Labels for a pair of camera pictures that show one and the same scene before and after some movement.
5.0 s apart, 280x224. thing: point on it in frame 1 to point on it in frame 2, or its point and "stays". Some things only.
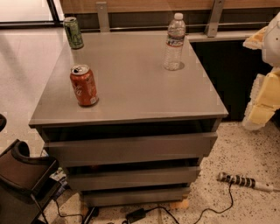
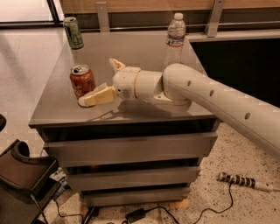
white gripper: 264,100 to 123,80
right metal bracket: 213,26 stays
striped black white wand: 249,182 stays
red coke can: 84,83 stays
